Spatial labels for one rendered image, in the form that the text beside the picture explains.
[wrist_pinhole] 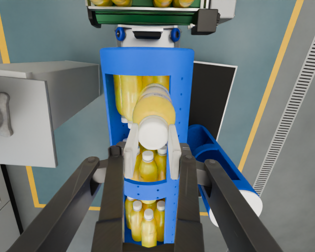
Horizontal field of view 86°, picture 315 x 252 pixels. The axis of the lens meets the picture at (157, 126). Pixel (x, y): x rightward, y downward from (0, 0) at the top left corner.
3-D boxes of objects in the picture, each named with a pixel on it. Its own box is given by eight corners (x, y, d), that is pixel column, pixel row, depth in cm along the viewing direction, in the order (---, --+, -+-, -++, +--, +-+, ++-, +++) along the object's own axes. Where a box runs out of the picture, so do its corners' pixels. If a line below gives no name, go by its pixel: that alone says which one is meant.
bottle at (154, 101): (166, 114, 41) (173, 157, 24) (137, 109, 41) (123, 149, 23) (172, 85, 38) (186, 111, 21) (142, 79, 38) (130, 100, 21)
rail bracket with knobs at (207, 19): (185, 35, 68) (191, 32, 59) (186, 14, 65) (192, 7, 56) (209, 35, 68) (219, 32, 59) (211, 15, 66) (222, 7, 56)
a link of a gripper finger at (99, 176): (121, 185, 14) (84, 185, 14) (129, 153, 18) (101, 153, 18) (120, 170, 13) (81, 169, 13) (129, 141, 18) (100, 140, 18)
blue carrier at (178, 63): (126, 214, 98) (115, 271, 72) (112, 50, 65) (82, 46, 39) (175, 214, 98) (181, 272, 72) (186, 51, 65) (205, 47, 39)
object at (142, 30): (135, 39, 65) (132, 36, 54) (135, 32, 65) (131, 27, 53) (160, 40, 66) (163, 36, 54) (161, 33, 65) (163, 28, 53)
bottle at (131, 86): (114, 67, 51) (119, 124, 58) (132, 68, 48) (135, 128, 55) (129, 66, 57) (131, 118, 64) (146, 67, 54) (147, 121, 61)
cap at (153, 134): (164, 145, 23) (165, 152, 22) (136, 140, 23) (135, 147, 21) (171, 120, 22) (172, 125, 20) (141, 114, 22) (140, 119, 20)
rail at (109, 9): (91, 11, 60) (88, 8, 57) (90, 8, 59) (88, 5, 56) (202, 13, 61) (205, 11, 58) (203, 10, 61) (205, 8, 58)
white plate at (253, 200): (274, 203, 87) (272, 201, 88) (232, 183, 81) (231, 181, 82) (239, 235, 95) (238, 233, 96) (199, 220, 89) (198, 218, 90)
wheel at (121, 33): (121, 40, 60) (125, 40, 61) (120, 25, 58) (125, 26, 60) (115, 41, 63) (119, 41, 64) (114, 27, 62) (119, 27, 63)
